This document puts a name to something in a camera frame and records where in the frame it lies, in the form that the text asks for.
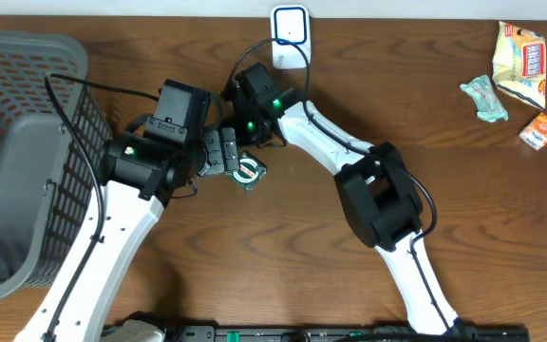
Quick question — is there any dark green round-label packet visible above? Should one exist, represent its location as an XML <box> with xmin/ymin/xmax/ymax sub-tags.
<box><xmin>227</xmin><ymin>151</ymin><xmax>267</xmax><ymax>192</ymax></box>

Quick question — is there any teal snack packet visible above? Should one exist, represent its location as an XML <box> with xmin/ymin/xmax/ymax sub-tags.
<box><xmin>460</xmin><ymin>75</ymin><xmax>509</xmax><ymax>123</ymax></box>

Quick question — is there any yellow snack bag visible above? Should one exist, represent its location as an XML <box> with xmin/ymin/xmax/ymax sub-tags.
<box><xmin>492</xmin><ymin>21</ymin><xmax>547</xmax><ymax>110</ymax></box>

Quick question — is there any orange small snack box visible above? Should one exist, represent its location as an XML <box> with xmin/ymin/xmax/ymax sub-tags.
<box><xmin>519</xmin><ymin>112</ymin><xmax>547</xmax><ymax>150</ymax></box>

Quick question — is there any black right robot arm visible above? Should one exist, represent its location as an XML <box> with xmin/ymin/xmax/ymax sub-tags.
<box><xmin>222</xmin><ymin>86</ymin><xmax>458</xmax><ymax>335</ymax></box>

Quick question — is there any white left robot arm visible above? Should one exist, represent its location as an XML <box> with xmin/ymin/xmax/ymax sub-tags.
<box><xmin>15</xmin><ymin>127</ymin><xmax>239</xmax><ymax>341</ymax></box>

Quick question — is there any white barcode scanner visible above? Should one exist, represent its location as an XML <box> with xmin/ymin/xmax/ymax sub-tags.
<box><xmin>270</xmin><ymin>5</ymin><xmax>311</xmax><ymax>69</ymax></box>

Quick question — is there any grey plastic mesh basket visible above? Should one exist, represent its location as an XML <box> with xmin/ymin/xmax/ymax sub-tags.
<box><xmin>0</xmin><ymin>30</ymin><xmax>111</xmax><ymax>298</ymax></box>

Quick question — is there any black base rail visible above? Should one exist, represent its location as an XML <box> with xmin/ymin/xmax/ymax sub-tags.
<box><xmin>102</xmin><ymin>324</ymin><xmax>531</xmax><ymax>342</ymax></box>

